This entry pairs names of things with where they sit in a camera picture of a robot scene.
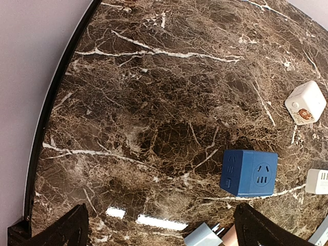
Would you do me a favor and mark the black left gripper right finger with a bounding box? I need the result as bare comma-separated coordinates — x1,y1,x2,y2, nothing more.
234,203,312,246

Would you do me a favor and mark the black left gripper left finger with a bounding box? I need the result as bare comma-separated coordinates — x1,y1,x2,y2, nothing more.
7,203,89,246

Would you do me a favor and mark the pink plug adapter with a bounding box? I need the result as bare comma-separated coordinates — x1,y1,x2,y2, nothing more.
221,225,239,246

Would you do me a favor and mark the blue cube socket adapter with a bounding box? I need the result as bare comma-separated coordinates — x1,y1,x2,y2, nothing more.
220,150,278,197

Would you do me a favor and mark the white universal power strip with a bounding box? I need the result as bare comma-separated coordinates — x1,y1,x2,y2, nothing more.
305,169,328,195

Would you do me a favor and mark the light blue plug adapter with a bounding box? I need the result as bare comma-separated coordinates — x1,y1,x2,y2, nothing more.
184,222,224,246

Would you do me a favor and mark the light blue power strip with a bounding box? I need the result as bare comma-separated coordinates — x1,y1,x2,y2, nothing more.
308,227,327,246

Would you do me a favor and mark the white cube socket adapter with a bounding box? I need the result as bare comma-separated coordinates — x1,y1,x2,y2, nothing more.
284,80,326,126

